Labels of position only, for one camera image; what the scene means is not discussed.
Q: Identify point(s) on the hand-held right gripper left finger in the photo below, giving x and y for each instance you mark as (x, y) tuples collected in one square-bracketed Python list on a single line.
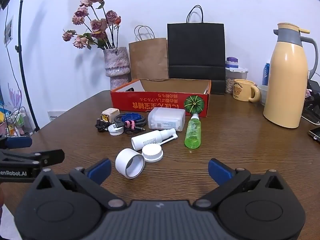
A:
[(102, 170)]

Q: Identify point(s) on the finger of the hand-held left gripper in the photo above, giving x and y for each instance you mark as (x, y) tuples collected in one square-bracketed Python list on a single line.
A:
[(20, 142), (45, 156)]

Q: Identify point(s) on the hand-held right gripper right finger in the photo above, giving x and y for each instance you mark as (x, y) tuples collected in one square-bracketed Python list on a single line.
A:
[(219, 171)]

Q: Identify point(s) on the large white cylindrical lid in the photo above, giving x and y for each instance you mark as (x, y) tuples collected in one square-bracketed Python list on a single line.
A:
[(123, 158)]

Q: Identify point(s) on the small white ribbed cap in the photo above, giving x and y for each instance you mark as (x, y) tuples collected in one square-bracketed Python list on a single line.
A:
[(113, 130)]

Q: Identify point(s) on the green spray bottle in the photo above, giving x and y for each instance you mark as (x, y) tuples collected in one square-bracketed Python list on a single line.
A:
[(193, 133)]

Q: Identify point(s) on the white flanged cap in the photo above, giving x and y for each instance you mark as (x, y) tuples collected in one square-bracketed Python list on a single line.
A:
[(152, 152)]

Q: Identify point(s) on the white spray bottle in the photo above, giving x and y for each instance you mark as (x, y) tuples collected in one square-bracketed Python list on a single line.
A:
[(150, 140)]

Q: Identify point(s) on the white cube charger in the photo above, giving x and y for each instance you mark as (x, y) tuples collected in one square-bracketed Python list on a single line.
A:
[(110, 113)]

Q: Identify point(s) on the clear plastic box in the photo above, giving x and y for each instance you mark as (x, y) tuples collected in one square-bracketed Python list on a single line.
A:
[(166, 118)]

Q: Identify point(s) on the red cardboard box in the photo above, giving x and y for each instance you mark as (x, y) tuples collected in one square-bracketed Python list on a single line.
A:
[(155, 102)]

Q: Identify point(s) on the black light stand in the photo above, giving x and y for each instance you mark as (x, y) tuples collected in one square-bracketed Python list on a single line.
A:
[(23, 75)]

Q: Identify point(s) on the yellow bear mug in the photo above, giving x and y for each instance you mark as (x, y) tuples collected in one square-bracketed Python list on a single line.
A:
[(242, 90)]

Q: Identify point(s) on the white bowl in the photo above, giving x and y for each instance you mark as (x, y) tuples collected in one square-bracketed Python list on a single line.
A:
[(262, 95)]

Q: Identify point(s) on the clear container with white lid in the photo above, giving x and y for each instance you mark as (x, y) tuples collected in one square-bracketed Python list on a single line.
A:
[(230, 82)]

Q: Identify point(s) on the black smartphone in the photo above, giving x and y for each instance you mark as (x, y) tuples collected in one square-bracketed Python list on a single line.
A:
[(315, 134)]

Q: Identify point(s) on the pink mottled ceramic vase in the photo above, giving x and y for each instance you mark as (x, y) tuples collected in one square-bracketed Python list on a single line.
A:
[(116, 65)]

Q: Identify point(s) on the blue drink can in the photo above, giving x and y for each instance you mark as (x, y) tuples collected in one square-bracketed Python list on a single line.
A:
[(265, 75)]

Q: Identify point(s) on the purple lidded jar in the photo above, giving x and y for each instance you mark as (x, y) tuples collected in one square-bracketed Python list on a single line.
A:
[(232, 62)]

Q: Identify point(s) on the yellow thermos jug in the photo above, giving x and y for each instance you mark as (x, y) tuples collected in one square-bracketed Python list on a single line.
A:
[(285, 80)]

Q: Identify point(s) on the brown paper bag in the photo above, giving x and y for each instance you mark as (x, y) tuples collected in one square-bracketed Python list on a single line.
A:
[(148, 60)]

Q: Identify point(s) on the black paper bag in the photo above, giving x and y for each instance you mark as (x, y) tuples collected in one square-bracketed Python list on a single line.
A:
[(196, 47)]

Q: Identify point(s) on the dried pink flower bouquet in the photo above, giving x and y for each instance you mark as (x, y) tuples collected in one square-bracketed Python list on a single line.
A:
[(96, 25)]

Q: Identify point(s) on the wall poster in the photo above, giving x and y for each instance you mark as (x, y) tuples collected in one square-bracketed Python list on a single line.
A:
[(8, 31)]

